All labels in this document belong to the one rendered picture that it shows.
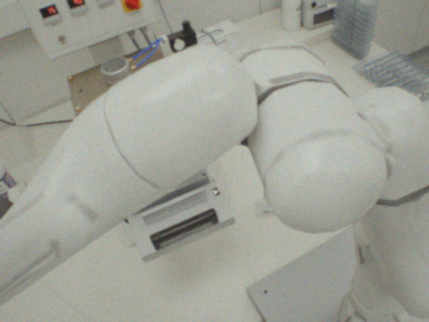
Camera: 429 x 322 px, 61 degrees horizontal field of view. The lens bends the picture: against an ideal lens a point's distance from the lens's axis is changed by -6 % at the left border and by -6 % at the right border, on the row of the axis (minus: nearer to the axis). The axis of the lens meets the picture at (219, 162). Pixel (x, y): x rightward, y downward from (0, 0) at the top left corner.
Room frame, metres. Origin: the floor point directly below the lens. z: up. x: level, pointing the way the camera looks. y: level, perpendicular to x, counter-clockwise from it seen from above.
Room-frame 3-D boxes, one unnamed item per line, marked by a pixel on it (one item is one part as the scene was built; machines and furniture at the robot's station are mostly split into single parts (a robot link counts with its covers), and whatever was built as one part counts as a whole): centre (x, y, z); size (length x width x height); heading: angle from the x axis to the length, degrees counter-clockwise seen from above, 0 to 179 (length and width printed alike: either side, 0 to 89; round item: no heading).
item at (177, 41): (1.05, 0.04, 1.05); 0.15 x 0.05 x 0.15; 106
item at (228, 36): (1.39, -0.06, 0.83); 0.23 x 0.12 x 0.07; 113
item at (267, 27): (1.43, -0.26, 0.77); 0.84 x 0.30 x 0.04; 109
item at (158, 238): (0.44, 0.10, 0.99); 0.15 x 0.02 x 0.04; 106
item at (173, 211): (0.57, 0.14, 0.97); 0.30 x 0.22 x 0.08; 16
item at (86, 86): (0.90, 0.21, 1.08); 0.31 x 0.24 x 0.13; 106
